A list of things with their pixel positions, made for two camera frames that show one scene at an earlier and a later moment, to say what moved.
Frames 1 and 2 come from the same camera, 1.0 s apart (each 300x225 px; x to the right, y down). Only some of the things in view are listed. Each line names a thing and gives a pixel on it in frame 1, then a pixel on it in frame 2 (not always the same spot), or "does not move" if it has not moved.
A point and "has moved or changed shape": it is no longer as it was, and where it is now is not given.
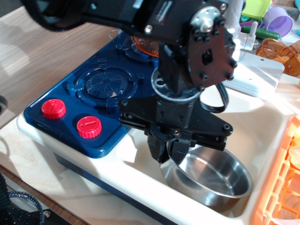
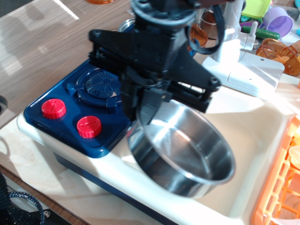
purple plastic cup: [276, 19] does not move
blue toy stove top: [82, 111] does not move
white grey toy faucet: [253, 74] does not move
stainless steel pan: [208, 179] has moved or changed shape
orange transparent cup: [288, 56] does not move
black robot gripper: [184, 120] -> [154, 55]
